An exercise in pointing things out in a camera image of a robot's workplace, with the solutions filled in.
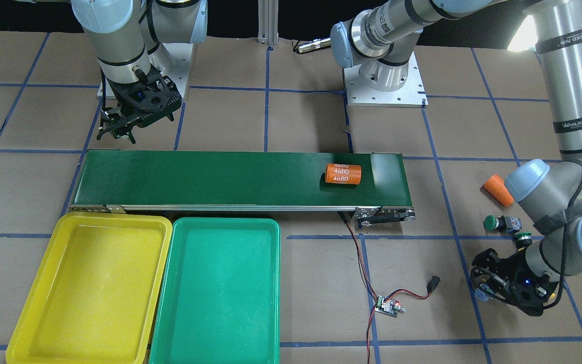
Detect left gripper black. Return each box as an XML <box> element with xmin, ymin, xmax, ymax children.
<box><xmin>471</xmin><ymin>249</ymin><xmax>559</xmax><ymax>316</ymax></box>

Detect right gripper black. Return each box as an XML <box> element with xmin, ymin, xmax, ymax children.
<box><xmin>95</xmin><ymin>67</ymin><xmax>182</xmax><ymax>145</ymax></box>

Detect green push button switch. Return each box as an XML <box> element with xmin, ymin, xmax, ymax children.
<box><xmin>483</xmin><ymin>215</ymin><xmax>522</xmax><ymax>234</ymax></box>

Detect plain orange cylinder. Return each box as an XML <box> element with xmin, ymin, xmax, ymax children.
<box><xmin>482</xmin><ymin>174</ymin><xmax>515</xmax><ymax>207</ymax></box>

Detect orange cylinder marked 4680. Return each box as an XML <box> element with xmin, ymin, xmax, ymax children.
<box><xmin>324</xmin><ymin>163</ymin><xmax>362</xmax><ymax>185</ymax></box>

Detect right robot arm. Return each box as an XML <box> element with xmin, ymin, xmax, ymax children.
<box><xmin>71</xmin><ymin>1</ymin><xmax>208</xmax><ymax>143</ymax></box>

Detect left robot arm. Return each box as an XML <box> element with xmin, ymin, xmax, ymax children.
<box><xmin>330</xmin><ymin>1</ymin><xmax>582</xmax><ymax>316</ymax></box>

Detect green belt conveyor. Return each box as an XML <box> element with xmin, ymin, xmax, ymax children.
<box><xmin>69</xmin><ymin>150</ymin><xmax>415</xmax><ymax>226</ymax></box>

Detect black power connector plug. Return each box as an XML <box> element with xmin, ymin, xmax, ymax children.
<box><xmin>427</xmin><ymin>275</ymin><xmax>441</xmax><ymax>294</ymax></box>

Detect motor controller circuit board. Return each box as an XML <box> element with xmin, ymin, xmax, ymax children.
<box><xmin>374</xmin><ymin>295</ymin><xmax>406</xmax><ymax>318</ymax></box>

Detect yellow plastic tray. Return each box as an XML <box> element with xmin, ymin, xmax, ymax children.
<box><xmin>6</xmin><ymin>212</ymin><xmax>172</xmax><ymax>363</ymax></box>

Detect green plastic tray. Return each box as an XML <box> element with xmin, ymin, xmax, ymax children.
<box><xmin>149</xmin><ymin>217</ymin><xmax>281</xmax><ymax>363</ymax></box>

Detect red black power wire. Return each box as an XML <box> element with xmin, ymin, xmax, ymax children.
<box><xmin>339</xmin><ymin>212</ymin><xmax>435</xmax><ymax>364</ymax></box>

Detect aluminium frame post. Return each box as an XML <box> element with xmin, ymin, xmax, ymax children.
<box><xmin>257</xmin><ymin>0</ymin><xmax>279</xmax><ymax>49</ymax></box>

